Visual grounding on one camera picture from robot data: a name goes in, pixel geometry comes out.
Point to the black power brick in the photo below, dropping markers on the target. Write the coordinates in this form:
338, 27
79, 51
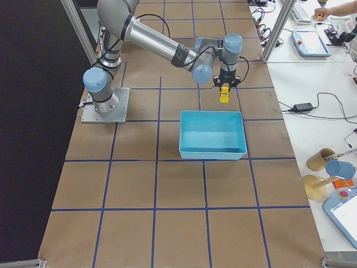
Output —
303, 107

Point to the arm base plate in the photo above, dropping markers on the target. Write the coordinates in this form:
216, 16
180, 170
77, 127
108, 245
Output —
112, 111

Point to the teach pendant tablet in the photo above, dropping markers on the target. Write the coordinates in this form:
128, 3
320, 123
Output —
341, 209
309, 44

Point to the light blue plastic bin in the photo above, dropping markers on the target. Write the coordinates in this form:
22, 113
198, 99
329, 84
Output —
212, 135

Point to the aluminium frame post left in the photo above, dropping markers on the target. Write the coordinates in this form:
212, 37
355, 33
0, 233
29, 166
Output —
279, 24

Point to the wooden cup holder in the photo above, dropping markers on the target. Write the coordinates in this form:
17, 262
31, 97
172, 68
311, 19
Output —
315, 187

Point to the wooden cylinder cup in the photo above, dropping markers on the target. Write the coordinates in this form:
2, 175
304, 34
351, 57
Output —
317, 162

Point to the white keyboard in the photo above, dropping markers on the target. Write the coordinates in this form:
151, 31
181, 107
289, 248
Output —
300, 13

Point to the aluminium frame post right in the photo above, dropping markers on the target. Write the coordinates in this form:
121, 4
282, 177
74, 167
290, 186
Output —
71, 11

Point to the yellow beetle toy car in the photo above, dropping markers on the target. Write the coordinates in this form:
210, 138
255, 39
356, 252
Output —
224, 92

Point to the aluminium frame post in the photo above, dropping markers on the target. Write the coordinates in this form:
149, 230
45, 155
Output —
279, 24
71, 11

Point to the person hand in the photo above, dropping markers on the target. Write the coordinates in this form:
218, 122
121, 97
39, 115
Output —
321, 14

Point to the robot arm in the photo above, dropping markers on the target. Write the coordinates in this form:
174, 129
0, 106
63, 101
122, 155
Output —
211, 59

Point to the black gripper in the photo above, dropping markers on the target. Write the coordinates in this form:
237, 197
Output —
225, 76

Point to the blue plastic cup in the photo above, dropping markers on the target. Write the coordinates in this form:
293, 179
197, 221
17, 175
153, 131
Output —
340, 169

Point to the orange small object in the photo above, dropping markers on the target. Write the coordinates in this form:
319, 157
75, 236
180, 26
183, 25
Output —
340, 183

